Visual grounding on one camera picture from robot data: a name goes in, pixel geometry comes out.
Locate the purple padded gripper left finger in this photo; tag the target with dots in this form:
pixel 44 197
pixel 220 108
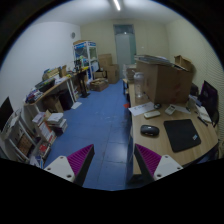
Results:
pixel 74 167

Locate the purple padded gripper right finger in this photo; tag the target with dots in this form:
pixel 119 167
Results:
pixel 154 166

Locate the black computer mouse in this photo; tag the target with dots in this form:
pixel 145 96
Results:
pixel 149 130

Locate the black mouse pad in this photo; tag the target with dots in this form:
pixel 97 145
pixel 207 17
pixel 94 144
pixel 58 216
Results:
pixel 182 134

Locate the wooden desk right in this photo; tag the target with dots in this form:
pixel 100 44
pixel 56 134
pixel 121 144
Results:
pixel 161 145

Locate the wooden desk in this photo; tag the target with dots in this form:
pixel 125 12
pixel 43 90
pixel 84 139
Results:
pixel 53 91
pixel 161 145

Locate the stack of books on floor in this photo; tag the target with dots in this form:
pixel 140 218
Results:
pixel 57 123

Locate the white remote control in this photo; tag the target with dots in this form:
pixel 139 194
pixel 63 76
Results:
pixel 151 114

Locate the white paper sheet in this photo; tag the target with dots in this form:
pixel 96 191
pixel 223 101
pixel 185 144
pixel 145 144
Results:
pixel 141 109

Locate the white calculator remote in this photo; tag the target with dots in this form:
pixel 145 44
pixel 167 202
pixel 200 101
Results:
pixel 170 110

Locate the white bookshelf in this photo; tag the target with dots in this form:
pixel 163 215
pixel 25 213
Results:
pixel 25 145

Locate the wooden desk left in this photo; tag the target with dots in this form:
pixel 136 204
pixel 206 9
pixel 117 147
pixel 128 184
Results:
pixel 53 91

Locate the large cardboard box on desk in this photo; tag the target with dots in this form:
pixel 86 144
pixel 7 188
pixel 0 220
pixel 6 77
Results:
pixel 164 82

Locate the open cardboard box on floor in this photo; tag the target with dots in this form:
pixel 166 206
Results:
pixel 99 85

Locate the black monitor left edge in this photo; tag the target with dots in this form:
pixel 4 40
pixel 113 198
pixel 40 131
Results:
pixel 6 111

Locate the clear plastic water jug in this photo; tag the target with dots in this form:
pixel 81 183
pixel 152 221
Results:
pixel 139 84

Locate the black monitor right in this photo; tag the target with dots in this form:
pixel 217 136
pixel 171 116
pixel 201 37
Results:
pixel 209 99

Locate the stacked cardboard boxes back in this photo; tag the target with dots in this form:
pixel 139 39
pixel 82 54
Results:
pixel 111 69

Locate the glass door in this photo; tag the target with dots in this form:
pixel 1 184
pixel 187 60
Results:
pixel 125 45

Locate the ceiling light tube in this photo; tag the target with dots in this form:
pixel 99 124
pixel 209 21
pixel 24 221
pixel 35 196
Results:
pixel 117 4

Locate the round wall clock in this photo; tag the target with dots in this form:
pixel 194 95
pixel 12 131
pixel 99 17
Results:
pixel 73 35

